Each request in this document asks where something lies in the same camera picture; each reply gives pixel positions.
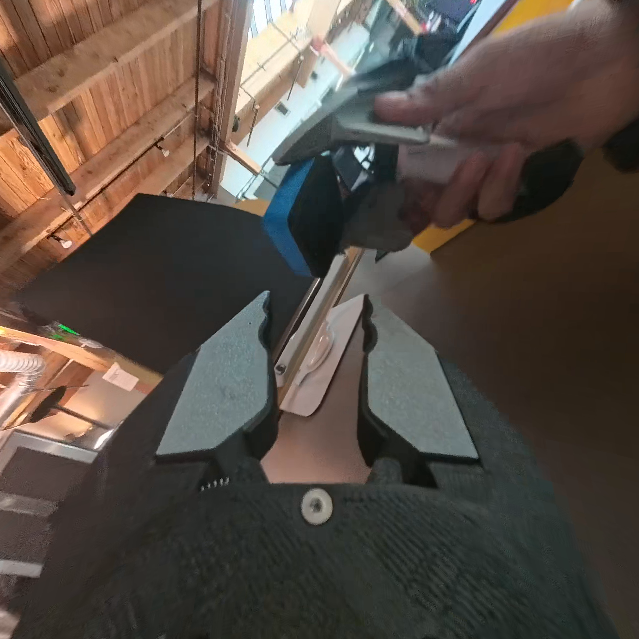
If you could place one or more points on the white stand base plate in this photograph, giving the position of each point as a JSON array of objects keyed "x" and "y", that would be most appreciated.
[{"x": 309, "y": 394}]

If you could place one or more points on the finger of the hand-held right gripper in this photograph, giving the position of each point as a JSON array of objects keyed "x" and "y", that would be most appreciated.
[
  {"x": 374, "y": 224},
  {"x": 309, "y": 142}
]

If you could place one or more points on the person's right hand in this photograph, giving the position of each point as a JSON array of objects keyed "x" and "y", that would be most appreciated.
[{"x": 524, "y": 90}]

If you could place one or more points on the yellow plastic bin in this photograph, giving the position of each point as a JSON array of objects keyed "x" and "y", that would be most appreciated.
[{"x": 444, "y": 237}]

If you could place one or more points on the silver air duct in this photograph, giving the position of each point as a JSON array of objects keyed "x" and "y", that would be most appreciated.
[{"x": 20, "y": 379}]

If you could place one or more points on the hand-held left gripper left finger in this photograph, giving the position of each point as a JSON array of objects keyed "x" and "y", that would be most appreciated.
[{"x": 219, "y": 394}]

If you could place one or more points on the blue black whiteboard eraser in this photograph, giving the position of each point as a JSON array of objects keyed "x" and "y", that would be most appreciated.
[{"x": 309, "y": 214}]

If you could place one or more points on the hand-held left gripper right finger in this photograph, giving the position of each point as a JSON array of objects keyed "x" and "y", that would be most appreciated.
[{"x": 414, "y": 399}]

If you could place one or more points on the black ceiling track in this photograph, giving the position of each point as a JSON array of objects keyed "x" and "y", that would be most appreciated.
[{"x": 40, "y": 135}]

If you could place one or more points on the black wood-edged display panel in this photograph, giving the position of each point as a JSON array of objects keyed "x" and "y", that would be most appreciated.
[{"x": 174, "y": 274}]

